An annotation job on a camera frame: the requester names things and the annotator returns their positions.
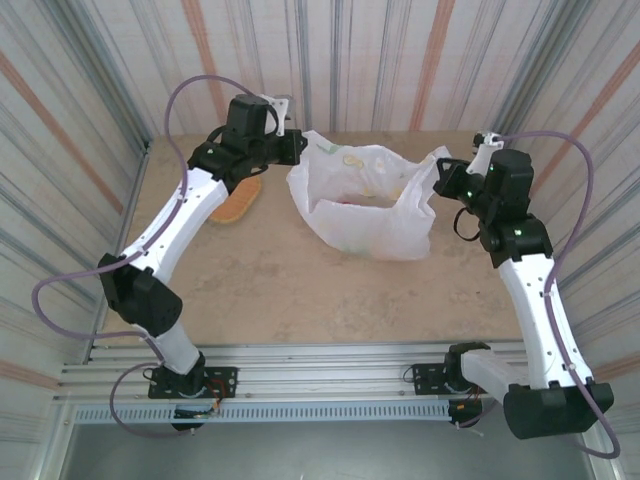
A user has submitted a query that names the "wooden fruit tray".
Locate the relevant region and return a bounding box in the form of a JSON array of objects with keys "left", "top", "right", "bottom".
[{"left": 208, "top": 177, "right": 264, "bottom": 227}]

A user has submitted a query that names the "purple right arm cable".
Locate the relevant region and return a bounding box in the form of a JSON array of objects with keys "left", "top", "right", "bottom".
[{"left": 492, "top": 129, "right": 622, "bottom": 460}]

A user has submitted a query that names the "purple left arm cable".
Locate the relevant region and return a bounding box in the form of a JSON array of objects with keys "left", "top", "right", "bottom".
[{"left": 30, "top": 74, "right": 266, "bottom": 440}]

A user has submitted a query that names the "white plastic bag lemon print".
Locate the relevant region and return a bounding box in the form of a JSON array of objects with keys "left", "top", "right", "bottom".
[{"left": 285, "top": 129, "right": 451, "bottom": 263}]

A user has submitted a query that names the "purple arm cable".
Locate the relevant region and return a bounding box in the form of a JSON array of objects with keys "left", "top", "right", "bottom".
[
  {"left": 30, "top": 74, "right": 266, "bottom": 440},
  {"left": 492, "top": 129, "right": 622, "bottom": 460}
]

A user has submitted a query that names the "white slotted cable duct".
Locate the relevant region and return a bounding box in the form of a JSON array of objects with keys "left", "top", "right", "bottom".
[{"left": 72, "top": 402, "right": 452, "bottom": 425}]

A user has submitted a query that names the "black base electronics module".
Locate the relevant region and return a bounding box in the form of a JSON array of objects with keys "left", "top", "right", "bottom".
[
  {"left": 172, "top": 405, "right": 224, "bottom": 432},
  {"left": 447, "top": 398, "right": 485, "bottom": 430}
]

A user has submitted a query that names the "thin black cable loop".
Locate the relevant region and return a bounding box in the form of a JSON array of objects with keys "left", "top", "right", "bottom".
[{"left": 452, "top": 206, "right": 485, "bottom": 242}]

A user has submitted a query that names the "metal enclosure frame strip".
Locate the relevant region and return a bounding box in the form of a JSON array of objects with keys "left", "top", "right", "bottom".
[{"left": 82, "top": 139, "right": 154, "bottom": 364}]

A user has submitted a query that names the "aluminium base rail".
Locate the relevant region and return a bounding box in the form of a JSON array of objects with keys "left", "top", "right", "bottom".
[{"left": 52, "top": 342, "right": 599, "bottom": 407}]

